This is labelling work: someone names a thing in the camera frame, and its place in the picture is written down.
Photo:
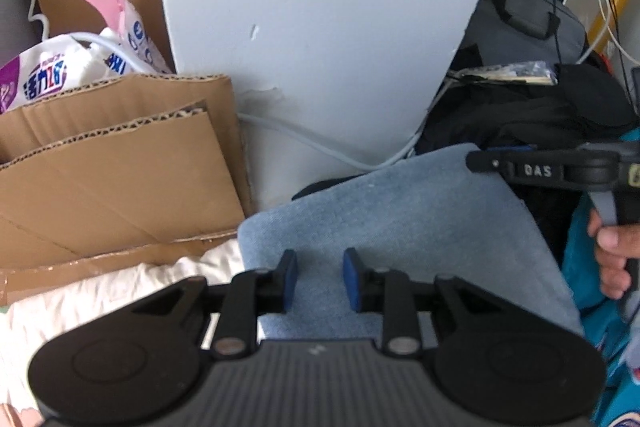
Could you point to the teal jacket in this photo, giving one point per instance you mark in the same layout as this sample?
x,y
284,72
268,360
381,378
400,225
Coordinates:
x,y
600,357

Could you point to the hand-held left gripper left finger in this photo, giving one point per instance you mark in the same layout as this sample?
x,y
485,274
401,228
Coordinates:
x,y
289,283

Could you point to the clear plastic packet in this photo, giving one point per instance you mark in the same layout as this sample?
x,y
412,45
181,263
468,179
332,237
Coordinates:
x,y
520,74

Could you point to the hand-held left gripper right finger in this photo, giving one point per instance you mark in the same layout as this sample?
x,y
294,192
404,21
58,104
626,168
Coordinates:
x,y
350,283

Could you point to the flattened brown cardboard box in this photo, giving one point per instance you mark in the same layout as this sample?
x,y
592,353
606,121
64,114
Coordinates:
x,y
125,182

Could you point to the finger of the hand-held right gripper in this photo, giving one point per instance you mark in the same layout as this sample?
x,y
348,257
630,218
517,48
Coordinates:
x,y
535,169

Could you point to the person's right hand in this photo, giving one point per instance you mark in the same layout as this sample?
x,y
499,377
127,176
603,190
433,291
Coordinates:
x,y
617,247

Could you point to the dark grey laptop bag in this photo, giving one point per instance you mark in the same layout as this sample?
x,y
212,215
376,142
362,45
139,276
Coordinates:
x,y
500,44

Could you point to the black clothes heap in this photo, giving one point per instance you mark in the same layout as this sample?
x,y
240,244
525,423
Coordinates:
x,y
525,117

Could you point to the cream bear-print bed sheet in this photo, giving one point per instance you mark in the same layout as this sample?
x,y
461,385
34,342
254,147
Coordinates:
x,y
100,297

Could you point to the white purple detergent bag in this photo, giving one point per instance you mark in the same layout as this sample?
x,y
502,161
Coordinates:
x,y
45,67

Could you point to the blue denim jeans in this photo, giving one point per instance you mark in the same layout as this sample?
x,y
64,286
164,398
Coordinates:
x,y
400,217

